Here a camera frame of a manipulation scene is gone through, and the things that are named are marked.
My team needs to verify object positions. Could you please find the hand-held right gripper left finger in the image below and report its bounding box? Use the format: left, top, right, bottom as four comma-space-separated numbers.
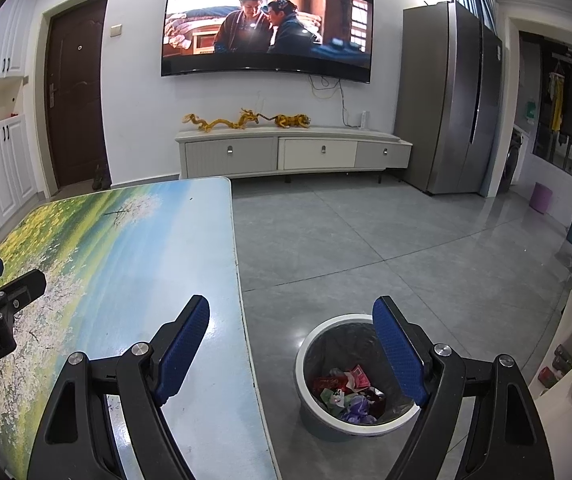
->
26, 295, 211, 480

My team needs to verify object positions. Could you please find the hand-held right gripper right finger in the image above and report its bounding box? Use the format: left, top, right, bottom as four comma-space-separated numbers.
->
372, 296, 556, 480

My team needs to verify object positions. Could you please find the purple wrapper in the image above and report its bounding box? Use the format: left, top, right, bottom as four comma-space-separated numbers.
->
341, 396, 377, 424

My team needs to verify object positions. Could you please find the dark red snack bag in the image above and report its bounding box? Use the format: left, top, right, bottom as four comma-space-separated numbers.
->
314, 377, 347, 397

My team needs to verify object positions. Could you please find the white trash bin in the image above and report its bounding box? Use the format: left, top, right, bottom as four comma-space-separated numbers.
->
294, 313, 425, 437

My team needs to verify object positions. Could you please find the black bin liner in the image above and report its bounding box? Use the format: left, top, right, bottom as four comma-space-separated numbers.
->
302, 321, 419, 426

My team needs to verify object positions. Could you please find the pair of dark shoes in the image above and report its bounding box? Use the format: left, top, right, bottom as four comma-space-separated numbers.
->
90, 163, 110, 191

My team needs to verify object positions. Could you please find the dark brown door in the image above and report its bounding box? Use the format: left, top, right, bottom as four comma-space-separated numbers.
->
45, 0, 112, 194

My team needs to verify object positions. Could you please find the purple small bin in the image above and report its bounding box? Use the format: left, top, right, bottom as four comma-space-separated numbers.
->
529, 182, 554, 214

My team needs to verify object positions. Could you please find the white television stand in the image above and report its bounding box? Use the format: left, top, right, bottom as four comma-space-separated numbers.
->
174, 124, 413, 184

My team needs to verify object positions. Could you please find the golden dragon figure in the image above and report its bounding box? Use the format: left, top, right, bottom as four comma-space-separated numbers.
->
181, 108, 267, 134

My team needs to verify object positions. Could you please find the golden tiger figure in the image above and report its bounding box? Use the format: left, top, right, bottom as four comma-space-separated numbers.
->
266, 113, 313, 130

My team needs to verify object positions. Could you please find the grey refrigerator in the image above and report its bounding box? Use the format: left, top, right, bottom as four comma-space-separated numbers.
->
394, 0, 504, 197

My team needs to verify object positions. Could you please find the yellow hanging garment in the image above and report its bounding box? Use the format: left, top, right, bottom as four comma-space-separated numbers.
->
548, 72, 564, 134

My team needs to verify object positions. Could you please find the blue curtain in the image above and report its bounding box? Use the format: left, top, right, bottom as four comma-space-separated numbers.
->
458, 0, 497, 31

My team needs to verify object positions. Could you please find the black television cable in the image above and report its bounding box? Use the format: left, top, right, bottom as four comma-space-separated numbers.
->
308, 74, 365, 129

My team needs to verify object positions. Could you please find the wall-mounted television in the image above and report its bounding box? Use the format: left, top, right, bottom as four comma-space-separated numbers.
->
160, 0, 375, 84

